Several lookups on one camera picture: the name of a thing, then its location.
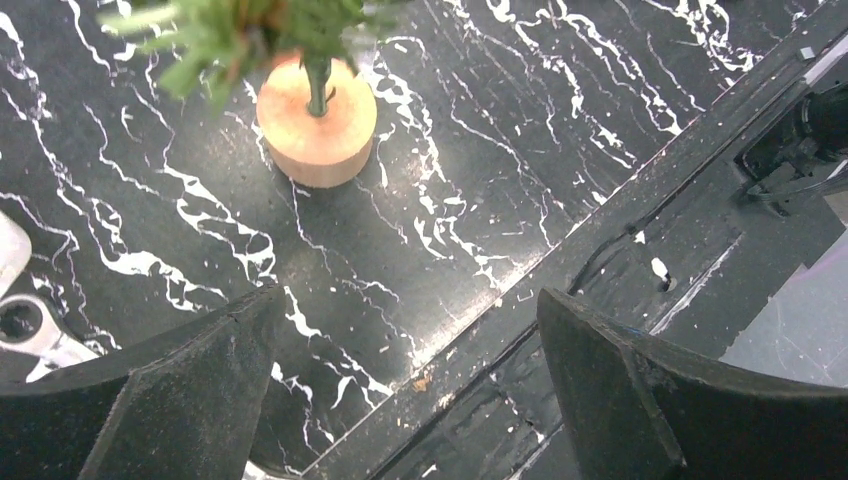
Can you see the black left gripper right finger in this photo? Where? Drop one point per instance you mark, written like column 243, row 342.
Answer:
column 639, row 407

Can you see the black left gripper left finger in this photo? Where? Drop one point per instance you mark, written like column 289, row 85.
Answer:
column 183, row 404

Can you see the small green christmas tree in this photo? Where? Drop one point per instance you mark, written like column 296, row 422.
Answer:
column 316, row 113

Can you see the silver combination wrench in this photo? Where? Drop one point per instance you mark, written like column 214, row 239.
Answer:
column 29, row 326

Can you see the white plastic basket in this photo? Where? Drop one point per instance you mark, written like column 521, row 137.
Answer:
column 16, row 251

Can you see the black front mounting rail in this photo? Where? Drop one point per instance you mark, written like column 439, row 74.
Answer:
column 679, row 250

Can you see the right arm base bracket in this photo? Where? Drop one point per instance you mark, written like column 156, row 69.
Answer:
column 802, row 154

